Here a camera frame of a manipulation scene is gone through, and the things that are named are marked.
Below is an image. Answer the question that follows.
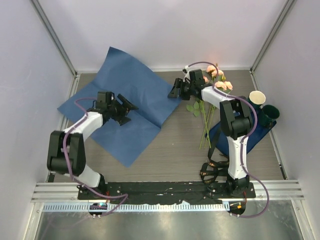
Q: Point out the beige paper cup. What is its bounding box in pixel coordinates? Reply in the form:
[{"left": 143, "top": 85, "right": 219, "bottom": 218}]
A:
[{"left": 248, "top": 90, "right": 266, "bottom": 109}]

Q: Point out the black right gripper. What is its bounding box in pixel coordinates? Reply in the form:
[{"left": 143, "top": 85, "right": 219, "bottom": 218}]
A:
[{"left": 168, "top": 78, "right": 196, "bottom": 101}]

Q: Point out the aluminium frame rail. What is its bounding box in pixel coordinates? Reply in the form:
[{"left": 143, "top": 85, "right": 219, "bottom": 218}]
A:
[{"left": 31, "top": 180, "right": 304, "bottom": 205}]

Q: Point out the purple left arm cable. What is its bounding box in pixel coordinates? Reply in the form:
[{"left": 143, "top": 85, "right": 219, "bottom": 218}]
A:
[{"left": 59, "top": 97, "right": 130, "bottom": 217}]

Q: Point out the slotted cable duct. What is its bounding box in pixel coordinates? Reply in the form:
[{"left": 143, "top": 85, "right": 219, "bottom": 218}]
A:
[{"left": 42, "top": 201, "right": 230, "bottom": 213}]

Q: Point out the dark green mug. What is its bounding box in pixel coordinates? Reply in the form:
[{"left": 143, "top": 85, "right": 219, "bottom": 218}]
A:
[
  {"left": 258, "top": 104, "right": 280, "bottom": 128},
  {"left": 245, "top": 97, "right": 253, "bottom": 106}
]

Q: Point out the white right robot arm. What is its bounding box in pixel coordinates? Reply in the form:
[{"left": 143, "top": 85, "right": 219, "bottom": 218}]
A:
[{"left": 168, "top": 69, "right": 256, "bottom": 198}]

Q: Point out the large blue wrapping paper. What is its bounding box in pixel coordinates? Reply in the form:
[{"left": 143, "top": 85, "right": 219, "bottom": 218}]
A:
[{"left": 58, "top": 47, "right": 181, "bottom": 168}]

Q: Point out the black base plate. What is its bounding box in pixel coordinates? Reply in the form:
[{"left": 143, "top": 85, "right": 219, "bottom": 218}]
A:
[{"left": 77, "top": 181, "right": 257, "bottom": 201}]

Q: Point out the black printed ribbon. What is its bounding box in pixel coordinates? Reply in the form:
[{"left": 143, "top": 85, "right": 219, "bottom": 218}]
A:
[{"left": 199, "top": 128, "right": 230, "bottom": 185}]

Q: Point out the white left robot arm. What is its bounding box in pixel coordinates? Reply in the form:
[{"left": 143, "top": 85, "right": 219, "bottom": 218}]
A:
[{"left": 46, "top": 91, "right": 139, "bottom": 200}]

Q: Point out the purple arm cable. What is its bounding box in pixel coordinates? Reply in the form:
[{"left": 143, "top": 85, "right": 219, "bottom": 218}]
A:
[
  {"left": 59, "top": 97, "right": 130, "bottom": 217},
  {"left": 187, "top": 60, "right": 271, "bottom": 220}
]

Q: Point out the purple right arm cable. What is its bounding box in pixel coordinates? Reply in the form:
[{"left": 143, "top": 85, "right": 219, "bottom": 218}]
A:
[{"left": 187, "top": 60, "right": 271, "bottom": 220}]

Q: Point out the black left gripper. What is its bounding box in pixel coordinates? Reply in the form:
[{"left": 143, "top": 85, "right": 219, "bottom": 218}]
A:
[{"left": 107, "top": 95, "right": 138, "bottom": 126}]

